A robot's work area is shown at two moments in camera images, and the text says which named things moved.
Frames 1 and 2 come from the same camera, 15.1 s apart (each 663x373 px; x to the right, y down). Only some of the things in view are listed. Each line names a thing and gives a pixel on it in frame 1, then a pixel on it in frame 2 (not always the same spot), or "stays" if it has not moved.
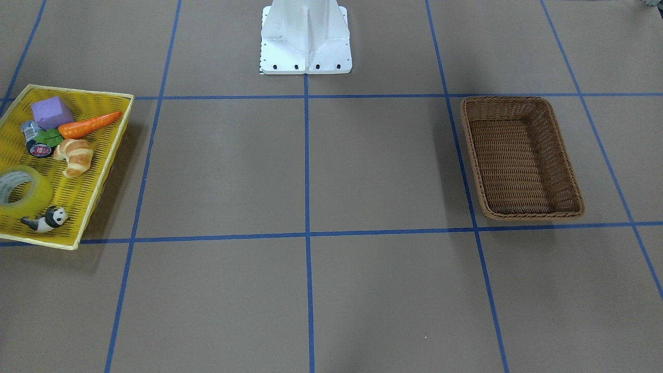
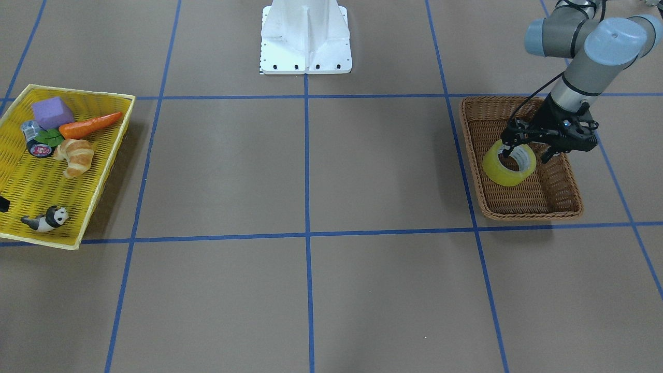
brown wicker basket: [521, 165] stays
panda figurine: [54, 217] stays
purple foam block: [51, 113] stays
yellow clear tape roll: [40, 196] to [523, 154]
